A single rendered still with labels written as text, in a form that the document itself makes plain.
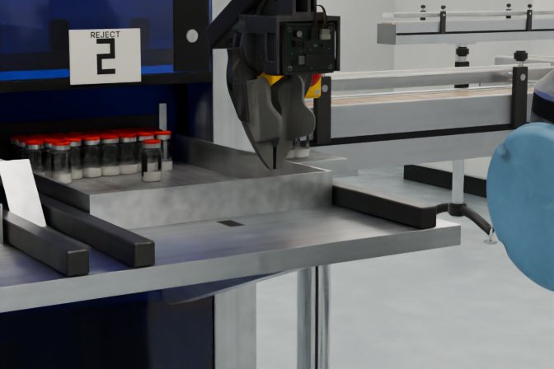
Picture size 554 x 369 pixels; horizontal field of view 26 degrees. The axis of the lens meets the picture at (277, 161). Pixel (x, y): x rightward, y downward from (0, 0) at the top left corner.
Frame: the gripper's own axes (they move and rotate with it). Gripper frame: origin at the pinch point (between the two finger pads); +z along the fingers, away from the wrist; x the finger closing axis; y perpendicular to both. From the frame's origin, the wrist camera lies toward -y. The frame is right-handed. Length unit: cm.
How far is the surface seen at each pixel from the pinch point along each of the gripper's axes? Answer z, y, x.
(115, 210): 3.4, 2.3, -17.5
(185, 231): 5.3, 5.5, -12.1
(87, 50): -9.4, -23.6, -9.1
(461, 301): 93, -212, 205
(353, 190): 3.3, 5.4, 6.4
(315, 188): 3.3, 2.3, 4.0
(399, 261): 93, -270, 223
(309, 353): 36, -39, 30
